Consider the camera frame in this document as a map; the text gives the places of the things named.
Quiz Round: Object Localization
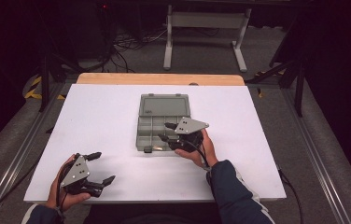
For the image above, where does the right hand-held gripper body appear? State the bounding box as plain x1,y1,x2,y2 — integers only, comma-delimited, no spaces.
165,116,211,154

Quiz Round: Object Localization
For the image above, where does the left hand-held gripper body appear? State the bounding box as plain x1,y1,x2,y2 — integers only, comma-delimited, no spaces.
59,153,105,199

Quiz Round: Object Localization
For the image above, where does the grey plastic compartment box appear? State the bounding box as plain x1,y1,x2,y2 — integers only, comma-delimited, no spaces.
134,92,197,154

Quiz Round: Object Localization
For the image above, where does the person's left hand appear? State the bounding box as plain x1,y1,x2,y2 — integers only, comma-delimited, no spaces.
45,153,92,213

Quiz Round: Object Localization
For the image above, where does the person's right hand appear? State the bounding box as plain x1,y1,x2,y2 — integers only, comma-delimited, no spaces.
174,128,220,169

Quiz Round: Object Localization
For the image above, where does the white board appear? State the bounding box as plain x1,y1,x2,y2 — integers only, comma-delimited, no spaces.
23,83,288,203

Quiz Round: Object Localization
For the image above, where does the wooden table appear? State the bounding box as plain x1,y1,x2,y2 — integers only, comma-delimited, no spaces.
76,72,246,87

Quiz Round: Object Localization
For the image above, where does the person's dark torso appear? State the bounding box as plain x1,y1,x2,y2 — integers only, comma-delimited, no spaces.
83,202,224,224

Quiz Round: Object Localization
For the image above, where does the black metal stand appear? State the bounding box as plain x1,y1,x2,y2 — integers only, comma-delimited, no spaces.
244,57,306,119
36,54,86,114

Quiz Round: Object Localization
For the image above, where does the yellow black floor tape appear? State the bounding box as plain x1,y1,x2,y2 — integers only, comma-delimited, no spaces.
23,76,67,101

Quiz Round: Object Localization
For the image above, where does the left hand-held gripper cable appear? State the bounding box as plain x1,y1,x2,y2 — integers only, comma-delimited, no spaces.
54,152,71,224

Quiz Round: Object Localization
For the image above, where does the hand-held gripper cable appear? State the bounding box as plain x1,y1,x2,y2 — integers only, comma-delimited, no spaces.
181,138,214,188
54,152,71,224

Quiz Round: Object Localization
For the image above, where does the right hand-held gripper cable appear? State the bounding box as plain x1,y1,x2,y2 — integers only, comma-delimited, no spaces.
181,138,214,188

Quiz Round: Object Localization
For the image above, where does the aluminium rail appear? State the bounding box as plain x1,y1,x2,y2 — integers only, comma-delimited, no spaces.
279,88,351,224
0,83,73,224

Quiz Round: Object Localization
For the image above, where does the bundle of black floor cables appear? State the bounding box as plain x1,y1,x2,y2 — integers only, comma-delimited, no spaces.
79,26,169,75

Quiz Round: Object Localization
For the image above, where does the white metal desk frame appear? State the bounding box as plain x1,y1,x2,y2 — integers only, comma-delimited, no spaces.
162,4,253,74

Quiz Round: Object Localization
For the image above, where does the black cable beside table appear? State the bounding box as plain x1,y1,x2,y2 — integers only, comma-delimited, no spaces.
276,166,304,224

